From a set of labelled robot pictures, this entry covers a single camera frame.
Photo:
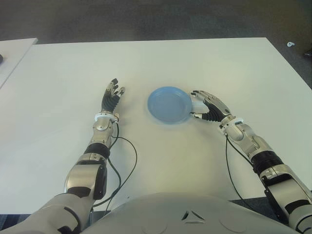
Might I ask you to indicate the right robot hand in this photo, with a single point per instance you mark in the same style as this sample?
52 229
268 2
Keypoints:
217 107

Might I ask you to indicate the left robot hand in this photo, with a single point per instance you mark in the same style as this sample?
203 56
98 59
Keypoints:
111 102

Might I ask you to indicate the white charger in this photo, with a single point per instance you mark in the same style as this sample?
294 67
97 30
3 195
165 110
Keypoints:
198 106

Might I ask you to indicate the blue plastic plate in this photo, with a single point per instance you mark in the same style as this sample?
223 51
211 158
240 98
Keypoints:
168 104

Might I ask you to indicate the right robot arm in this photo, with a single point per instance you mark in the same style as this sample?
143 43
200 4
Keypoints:
246 136

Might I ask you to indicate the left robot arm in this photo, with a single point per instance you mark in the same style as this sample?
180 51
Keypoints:
85 175

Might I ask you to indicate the small white floor object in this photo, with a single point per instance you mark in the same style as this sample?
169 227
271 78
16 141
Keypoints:
290 44

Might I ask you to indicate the white side table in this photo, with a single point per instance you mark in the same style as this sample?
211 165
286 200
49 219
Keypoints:
14 56

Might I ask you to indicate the grey robot torso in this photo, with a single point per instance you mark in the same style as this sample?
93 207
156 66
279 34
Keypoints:
190 214

